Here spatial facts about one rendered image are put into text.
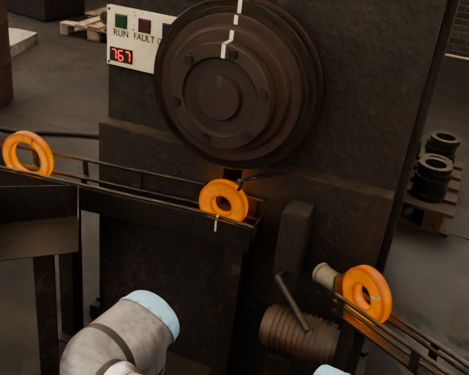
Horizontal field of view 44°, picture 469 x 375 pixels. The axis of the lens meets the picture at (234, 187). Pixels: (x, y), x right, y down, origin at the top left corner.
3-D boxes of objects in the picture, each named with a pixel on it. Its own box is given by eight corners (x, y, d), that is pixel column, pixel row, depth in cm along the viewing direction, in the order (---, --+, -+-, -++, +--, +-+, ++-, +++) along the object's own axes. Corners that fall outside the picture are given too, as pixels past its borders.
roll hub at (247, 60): (174, 129, 163) (181, 30, 150) (268, 153, 155) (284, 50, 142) (165, 136, 158) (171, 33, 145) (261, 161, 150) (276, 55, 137)
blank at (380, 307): (357, 321, 156) (348, 324, 155) (345, 264, 157) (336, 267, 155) (398, 325, 143) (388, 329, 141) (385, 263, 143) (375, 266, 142)
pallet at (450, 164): (246, 179, 354) (254, 112, 334) (288, 137, 422) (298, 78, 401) (447, 238, 318) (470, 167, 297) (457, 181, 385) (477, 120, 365)
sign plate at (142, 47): (110, 62, 184) (110, 4, 175) (184, 78, 177) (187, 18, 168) (106, 63, 182) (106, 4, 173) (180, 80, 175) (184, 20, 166)
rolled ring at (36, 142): (-6, 135, 196) (1, 132, 199) (12, 184, 203) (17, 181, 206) (39, 132, 189) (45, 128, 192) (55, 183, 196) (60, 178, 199)
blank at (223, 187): (204, 172, 177) (199, 177, 174) (251, 184, 172) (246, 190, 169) (201, 216, 184) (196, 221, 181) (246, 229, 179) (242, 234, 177)
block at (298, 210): (281, 260, 184) (292, 194, 173) (304, 267, 182) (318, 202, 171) (270, 277, 175) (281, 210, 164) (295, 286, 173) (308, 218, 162)
